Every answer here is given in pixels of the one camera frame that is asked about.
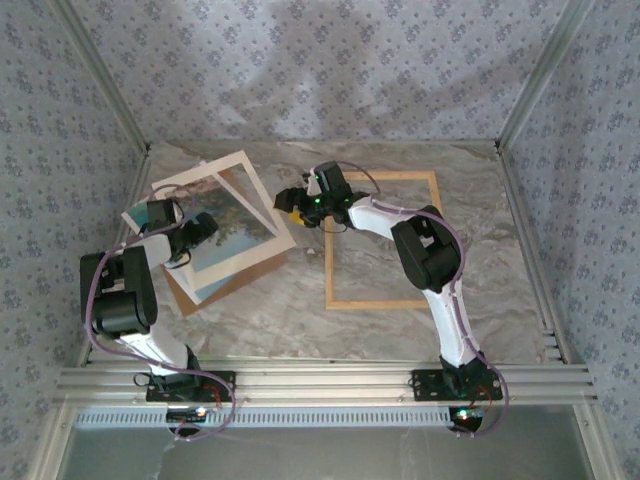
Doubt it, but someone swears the seaside landscape photo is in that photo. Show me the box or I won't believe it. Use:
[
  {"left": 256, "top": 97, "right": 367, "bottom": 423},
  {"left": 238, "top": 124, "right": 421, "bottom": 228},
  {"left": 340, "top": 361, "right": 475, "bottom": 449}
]
[{"left": 121, "top": 172, "right": 280, "bottom": 305}]

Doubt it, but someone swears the brown backing board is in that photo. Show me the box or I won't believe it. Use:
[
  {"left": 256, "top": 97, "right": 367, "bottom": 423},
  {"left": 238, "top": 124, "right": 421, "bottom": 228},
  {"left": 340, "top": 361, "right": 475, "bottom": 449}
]
[{"left": 163, "top": 252, "right": 290, "bottom": 318}]

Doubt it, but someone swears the white mat board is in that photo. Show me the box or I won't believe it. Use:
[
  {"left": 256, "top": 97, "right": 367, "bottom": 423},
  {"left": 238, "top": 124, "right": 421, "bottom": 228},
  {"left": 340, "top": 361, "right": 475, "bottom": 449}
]
[{"left": 150, "top": 150, "right": 298, "bottom": 304}]

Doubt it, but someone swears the light wooden picture frame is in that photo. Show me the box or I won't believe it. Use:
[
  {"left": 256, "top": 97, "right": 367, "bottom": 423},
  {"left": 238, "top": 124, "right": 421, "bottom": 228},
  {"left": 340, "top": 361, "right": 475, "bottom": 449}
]
[{"left": 324, "top": 170, "right": 444, "bottom": 311}]

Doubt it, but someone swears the small circuit board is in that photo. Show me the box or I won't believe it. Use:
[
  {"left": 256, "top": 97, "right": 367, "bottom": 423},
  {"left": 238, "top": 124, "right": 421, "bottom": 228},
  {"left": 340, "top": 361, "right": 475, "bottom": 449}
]
[
  {"left": 448, "top": 406, "right": 489, "bottom": 432},
  {"left": 166, "top": 406, "right": 210, "bottom": 424}
]

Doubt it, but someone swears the grey metal panel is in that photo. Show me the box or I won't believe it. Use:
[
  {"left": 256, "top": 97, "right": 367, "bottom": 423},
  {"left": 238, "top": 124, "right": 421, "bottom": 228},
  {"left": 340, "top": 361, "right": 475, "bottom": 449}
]
[{"left": 59, "top": 427, "right": 596, "bottom": 480}]

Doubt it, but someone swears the aluminium lower leg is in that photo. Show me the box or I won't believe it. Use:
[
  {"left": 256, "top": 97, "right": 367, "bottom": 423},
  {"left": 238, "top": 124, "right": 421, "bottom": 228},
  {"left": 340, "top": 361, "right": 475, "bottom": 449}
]
[
  {"left": 27, "top": 404, "right": 76, "bottom": 480},
  {"left": 574, "top": 404, "right": 624, "bottom": 480}
]

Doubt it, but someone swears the aluminium side rail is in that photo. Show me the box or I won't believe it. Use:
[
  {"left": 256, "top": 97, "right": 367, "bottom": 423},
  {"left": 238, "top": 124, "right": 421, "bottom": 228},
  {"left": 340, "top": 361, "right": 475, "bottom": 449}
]
[
  {"left": 494, "top": 142, "right": 574, "bottom": 366},
  {"left": 74, "top": 147, "right": 154, "bottom": 369}
]

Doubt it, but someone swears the aluminium corner post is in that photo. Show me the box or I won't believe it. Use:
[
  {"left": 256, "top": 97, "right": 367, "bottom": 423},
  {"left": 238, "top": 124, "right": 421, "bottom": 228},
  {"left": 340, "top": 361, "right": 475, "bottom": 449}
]
[
  {"left": 496, "top": 0, "right": 597, "bottom": 152},
  {"left": 49, "top": 0, "right": 152, "bottom": 154}
]

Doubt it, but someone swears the aluminium mounting rail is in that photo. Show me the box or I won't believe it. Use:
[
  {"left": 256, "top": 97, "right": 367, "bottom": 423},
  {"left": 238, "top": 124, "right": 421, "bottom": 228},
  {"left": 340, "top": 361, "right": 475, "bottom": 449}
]
[{"left": 52, "top": 363, "right": 599, "bottom": 407}]

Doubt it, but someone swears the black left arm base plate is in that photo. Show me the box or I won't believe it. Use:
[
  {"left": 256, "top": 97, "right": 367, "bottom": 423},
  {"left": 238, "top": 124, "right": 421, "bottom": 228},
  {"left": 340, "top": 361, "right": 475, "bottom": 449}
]
[{"left": 145, "top": 370, "right": 237, "bottom": 403}]

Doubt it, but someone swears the grey slotted cable duct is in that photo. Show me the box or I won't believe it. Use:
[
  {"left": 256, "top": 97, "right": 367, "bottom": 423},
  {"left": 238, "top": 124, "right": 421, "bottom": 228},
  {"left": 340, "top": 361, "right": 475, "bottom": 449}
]
[{"left": 74, "top": 407, "right": 451, "bottom": 430}]

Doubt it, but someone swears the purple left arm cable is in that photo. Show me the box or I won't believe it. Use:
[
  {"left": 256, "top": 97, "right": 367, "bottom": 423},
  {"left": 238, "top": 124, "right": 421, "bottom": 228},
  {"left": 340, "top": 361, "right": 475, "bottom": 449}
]
[{"left": 82, "top": 184, "right": 237, "bottom": 442}]

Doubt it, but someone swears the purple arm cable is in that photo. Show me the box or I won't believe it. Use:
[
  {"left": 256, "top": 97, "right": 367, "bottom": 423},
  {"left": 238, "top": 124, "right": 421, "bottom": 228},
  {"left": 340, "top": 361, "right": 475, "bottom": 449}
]
[
  {"left": 82, "top": 184, "right": 237, "bottom": 442},
  {"left": 344, "top": 160, "right": 511, "bottom": 440}
]

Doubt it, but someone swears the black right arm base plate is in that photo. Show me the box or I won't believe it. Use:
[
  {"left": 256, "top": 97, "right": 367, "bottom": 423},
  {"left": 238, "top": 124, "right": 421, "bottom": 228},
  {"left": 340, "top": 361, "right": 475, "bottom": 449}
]
[{"left": 410, "top": 368, "right": 504, "bottom": 403}]

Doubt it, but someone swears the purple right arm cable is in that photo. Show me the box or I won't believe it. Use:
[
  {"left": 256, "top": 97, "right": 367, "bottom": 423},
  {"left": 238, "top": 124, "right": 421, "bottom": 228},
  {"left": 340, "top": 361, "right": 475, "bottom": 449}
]
[{"left": 344, "top": 160, "right": 511, "bottom": 440}]

